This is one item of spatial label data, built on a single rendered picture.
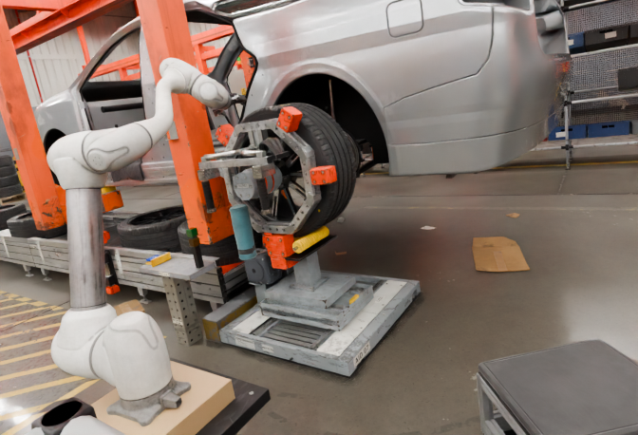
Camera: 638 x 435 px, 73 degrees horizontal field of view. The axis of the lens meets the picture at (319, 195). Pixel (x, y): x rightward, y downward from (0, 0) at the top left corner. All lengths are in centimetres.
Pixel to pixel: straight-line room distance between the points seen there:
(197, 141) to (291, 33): 75
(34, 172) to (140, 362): 279
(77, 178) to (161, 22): 107
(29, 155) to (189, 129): 193
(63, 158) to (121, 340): 58
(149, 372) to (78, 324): 27
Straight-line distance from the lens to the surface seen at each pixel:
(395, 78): 212
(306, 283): 232
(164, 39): 232
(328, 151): 192
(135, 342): 137
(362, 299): 230
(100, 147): 138
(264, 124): 199
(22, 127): 399
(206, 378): 153
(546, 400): 134
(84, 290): 152
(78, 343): 152
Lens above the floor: 116
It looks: 12 degrees down
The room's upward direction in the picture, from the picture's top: 9 degrees counter-clockwise
